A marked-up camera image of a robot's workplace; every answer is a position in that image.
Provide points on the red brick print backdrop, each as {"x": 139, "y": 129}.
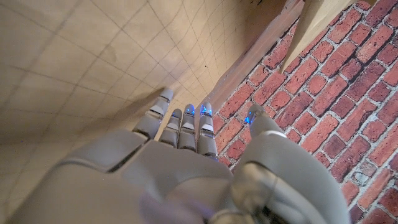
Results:
{"x": 342, "y": 109}

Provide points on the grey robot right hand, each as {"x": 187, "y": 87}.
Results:
{"x": 171, "y": 174}

